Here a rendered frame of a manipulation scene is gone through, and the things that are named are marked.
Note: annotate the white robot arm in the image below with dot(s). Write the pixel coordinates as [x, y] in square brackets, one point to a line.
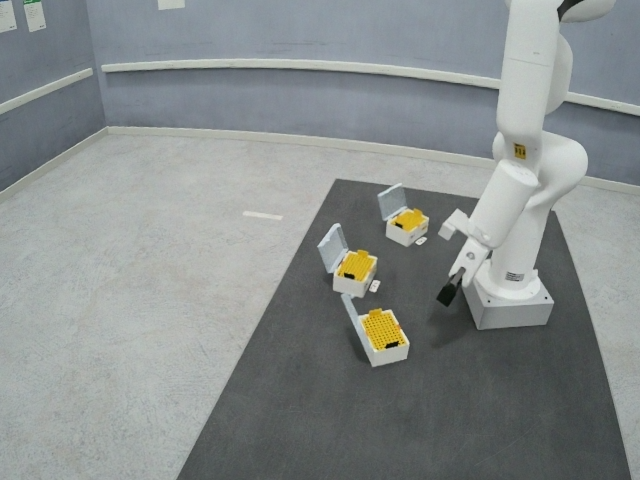
[532, 36]

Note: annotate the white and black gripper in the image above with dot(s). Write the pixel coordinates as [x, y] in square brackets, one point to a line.
[467, 264]

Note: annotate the yellow pipette tip rack plate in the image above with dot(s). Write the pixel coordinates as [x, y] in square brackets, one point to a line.
[356, 266]
[409, 220]
[382, 329]

